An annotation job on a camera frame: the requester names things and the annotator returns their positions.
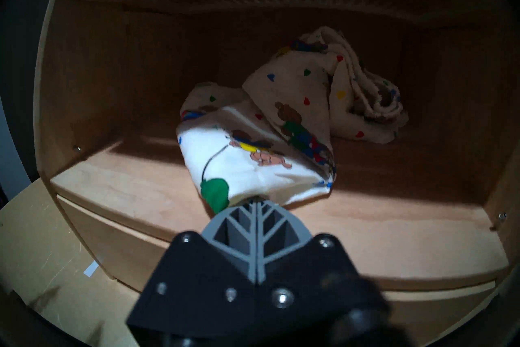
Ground wooden cabinet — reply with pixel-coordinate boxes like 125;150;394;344
32;0;520;347

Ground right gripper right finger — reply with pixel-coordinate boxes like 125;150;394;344
257;202;409;347

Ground white cartoon print pants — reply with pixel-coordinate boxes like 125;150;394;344
176;26;409;214

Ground wooden cabinet drawer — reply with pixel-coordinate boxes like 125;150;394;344
57;195;500;347

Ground light wooden table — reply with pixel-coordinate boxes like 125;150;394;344
0;177;139;347

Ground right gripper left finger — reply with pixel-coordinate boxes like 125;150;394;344
127;202;258;347

